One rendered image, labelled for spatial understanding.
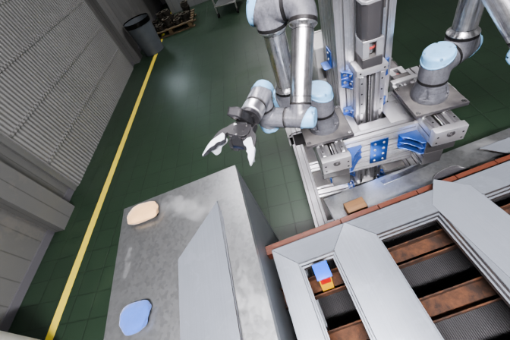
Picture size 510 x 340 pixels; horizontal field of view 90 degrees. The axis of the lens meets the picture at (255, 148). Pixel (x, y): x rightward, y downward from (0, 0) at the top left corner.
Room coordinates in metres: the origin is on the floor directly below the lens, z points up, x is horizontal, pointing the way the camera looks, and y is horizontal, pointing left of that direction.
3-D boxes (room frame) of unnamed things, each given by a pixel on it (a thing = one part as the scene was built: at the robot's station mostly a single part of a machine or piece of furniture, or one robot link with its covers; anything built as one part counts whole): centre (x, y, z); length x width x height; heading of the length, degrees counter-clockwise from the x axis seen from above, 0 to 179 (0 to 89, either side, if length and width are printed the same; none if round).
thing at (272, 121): (0.73, -0.10, 1.34); 0.11 x 0.08 x 0.11; 52
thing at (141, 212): (0.80, 0.60, 1.07); 0.16 x 0.10 x 0.04; 77
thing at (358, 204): (0.57, -0.34, 0.71); 0.10 x 0.06 x 0.05; 87
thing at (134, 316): (0.37, 0.63, 1.07); 0.12 x 0.10 x 0.03; 86
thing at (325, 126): (0.87, -0.36, 1.09); 0.15 x 0.15 x 0.10
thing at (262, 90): (0.74, -0.09, 1.43); 0.11 x 0.08 x 0.09; 142
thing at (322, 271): (0.31, -0.04, 0.88); 0.06 x 0.06 x 0.02; 86
